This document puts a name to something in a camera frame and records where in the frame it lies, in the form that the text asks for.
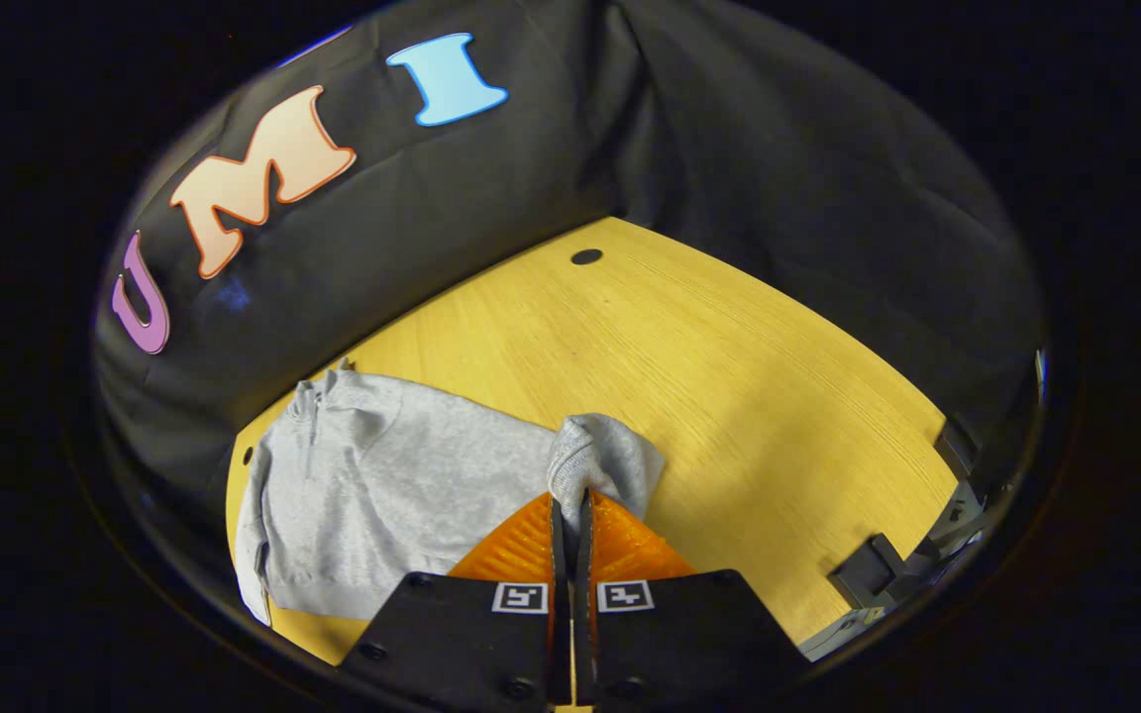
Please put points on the grey sweatshirt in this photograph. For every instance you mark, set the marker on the grey sweatshirt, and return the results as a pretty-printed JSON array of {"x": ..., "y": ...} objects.
[{"x": 402, "y": 485}]

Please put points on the black backdrop cloth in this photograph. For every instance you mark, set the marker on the black backdrop cloth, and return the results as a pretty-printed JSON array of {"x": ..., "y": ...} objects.
[{"x": 729, "y": 149}]

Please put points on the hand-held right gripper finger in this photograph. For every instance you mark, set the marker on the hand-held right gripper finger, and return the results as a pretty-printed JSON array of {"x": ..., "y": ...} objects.
[
  {"x": 582, "y": 555},
  {"x": 559, "y": 555}
]

